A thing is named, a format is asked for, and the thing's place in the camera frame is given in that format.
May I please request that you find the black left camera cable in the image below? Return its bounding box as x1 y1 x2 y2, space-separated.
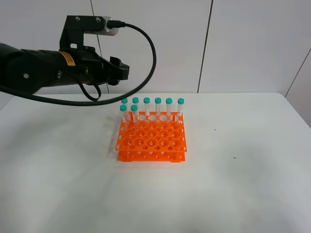
0 20 157 106

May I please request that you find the orange test tube rack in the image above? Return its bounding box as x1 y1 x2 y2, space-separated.
115 112 187 163

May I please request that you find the teal-capped test tube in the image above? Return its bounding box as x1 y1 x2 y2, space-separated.
131 104 139 129

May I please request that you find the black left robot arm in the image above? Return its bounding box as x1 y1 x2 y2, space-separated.
0 44 129 94

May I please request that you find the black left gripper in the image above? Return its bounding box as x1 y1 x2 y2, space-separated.
72 46 130 85

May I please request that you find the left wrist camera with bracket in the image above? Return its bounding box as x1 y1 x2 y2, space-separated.
59 16 119 51

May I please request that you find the row tube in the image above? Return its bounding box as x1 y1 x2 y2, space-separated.
155 98 162 116
121 98 128 106
166 98 173 117
132 97 139 106
143 97 150 116
177 98 185 117

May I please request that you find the front-left teal-capped racked tube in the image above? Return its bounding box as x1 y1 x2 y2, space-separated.
120 104 128 123

